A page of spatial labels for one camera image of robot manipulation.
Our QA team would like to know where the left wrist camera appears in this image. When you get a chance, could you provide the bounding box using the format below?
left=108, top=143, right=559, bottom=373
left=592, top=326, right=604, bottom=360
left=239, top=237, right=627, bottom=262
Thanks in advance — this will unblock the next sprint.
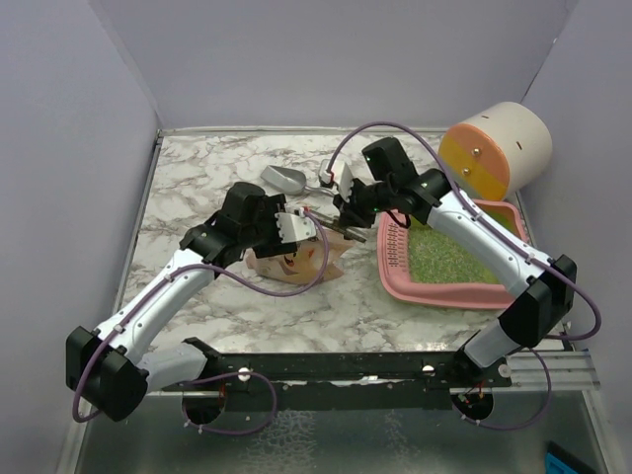
left=275, top=207, right=318, bottom=244

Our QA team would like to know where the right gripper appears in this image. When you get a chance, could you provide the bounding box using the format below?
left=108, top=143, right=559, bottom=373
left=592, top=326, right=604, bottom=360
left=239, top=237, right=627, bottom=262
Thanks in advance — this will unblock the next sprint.
left=332, top=176, right=394, bottom=230

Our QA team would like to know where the metal bag sealing clip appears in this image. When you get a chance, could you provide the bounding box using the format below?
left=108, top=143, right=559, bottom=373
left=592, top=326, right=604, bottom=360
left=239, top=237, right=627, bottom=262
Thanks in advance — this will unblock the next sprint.
left=311, top=211, right=367, bottom=243

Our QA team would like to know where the pink litter box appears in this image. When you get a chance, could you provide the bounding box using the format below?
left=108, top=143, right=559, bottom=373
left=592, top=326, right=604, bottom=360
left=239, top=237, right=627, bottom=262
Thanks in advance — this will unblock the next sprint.
left=376, top=213, right=514, bottom=310

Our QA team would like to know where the black base bar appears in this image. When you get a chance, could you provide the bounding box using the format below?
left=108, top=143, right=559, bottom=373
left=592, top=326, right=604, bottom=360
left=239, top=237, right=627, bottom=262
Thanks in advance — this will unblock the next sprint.
left=184, top=338, right=511, bottom=413

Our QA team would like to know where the grey metal litter scoop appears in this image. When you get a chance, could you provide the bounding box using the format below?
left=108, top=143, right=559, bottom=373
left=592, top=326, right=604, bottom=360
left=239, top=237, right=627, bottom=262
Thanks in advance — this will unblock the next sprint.
left=261, top=165, right=336, bottom=197

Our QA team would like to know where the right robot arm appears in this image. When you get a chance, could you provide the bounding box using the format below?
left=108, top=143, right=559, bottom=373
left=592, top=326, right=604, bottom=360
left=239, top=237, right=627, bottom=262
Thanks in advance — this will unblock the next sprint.
left=319, top=137, right=577, bottom=386

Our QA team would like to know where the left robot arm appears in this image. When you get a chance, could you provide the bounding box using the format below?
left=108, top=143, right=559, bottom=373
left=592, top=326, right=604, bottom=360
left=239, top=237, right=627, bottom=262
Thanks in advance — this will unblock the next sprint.
left=65, top=182, right=296, bottom=423

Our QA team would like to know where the blue object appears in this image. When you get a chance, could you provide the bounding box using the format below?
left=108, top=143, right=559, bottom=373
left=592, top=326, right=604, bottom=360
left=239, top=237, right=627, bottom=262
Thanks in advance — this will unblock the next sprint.
left=544, top=441, right=596, bottom=474

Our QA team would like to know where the aluminium frame rail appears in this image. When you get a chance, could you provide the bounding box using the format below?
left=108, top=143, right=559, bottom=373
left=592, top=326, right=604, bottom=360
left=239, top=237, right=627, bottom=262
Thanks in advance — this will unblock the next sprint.
left=78, top=347, right=600, bottom=397

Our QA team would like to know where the cat litter bag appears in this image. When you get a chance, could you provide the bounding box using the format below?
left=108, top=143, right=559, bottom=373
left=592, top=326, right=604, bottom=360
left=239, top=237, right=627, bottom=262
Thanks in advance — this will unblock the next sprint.
left=245, top=230, right=355, bottom=285

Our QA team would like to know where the cylindrical drawer cabinet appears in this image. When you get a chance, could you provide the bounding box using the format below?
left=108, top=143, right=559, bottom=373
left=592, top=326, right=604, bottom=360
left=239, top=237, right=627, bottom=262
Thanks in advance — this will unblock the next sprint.
left=438, top=102, right=553, bottom=201

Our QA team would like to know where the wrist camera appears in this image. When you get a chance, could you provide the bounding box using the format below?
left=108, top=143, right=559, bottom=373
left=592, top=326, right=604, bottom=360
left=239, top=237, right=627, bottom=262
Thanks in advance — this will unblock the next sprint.
left=318, top=159, right=355, bottom=201
left=275, top=207, right=318, bottom=244

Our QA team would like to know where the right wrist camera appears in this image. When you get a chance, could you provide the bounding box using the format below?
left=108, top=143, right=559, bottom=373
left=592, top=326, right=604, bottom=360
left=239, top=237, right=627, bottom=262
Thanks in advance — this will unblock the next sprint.
left=318, top=159, right=355, bottom=201

